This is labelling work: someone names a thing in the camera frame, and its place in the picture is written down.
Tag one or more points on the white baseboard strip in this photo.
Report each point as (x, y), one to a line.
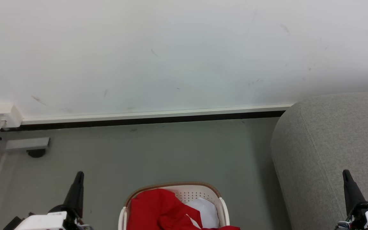
(155, 113)

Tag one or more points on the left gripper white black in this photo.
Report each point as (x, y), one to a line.
(43, 222)

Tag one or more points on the white wall socket box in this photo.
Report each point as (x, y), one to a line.
(5, 115)

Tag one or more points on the grey metal floor bracket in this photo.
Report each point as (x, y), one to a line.
(27, 144)

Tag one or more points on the white plastic laundry basket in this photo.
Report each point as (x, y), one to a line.
(190, 193)

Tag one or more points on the grey fabric sofa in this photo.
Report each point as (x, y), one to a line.
(327, 147)

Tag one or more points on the black round floor foot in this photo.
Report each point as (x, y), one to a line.
(36, 153)

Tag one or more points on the red garment with white trim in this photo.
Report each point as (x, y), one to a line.
(158, 207)

